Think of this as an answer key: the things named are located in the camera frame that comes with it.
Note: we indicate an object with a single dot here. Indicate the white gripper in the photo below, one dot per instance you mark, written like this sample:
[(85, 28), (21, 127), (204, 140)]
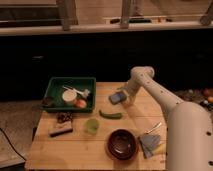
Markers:
[(130, 94)]

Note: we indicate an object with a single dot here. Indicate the blue sponge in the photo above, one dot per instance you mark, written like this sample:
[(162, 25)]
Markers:
[(117, 98)]

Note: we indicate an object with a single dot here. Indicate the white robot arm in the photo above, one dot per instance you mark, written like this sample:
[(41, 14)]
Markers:
[(189, 143)]

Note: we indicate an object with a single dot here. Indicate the green plastic cup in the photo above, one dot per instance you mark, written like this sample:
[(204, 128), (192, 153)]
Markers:
[(92, 126)]

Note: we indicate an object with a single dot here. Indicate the dark small cup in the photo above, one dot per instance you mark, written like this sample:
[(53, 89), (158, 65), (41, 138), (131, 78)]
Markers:
[(48, 101)]

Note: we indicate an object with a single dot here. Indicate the metal fork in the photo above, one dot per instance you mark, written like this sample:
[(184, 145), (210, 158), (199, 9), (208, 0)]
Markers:
[(156, 126)]

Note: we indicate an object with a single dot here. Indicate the white plastic utensil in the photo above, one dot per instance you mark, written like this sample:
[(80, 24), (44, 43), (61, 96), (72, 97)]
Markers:
[(85, 94)]

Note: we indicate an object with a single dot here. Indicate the orange fruit toy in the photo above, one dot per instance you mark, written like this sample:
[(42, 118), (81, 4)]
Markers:
[(80, 103)]

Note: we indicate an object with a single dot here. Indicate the blue folded cloth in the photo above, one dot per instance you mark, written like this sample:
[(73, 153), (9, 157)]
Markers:
[(149, 143)]

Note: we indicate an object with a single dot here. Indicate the dark red bowl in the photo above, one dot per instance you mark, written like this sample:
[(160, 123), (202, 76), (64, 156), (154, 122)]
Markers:
[(121, 144)]

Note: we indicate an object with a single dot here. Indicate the white round container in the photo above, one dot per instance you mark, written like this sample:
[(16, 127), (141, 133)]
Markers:
[(69, 97)]

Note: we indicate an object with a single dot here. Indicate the yellow banana toy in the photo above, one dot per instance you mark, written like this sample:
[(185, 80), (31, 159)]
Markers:
[(161, 149)]

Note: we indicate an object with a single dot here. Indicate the green plastic tray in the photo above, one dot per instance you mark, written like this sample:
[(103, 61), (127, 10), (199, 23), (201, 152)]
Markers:
[(56, 87)]

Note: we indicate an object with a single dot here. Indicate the brown textured object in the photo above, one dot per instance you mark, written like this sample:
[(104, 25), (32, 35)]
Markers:
[(64, 117)]

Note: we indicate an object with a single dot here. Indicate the grey black eraser block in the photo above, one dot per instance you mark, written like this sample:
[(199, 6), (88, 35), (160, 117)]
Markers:
[(60, 128)]

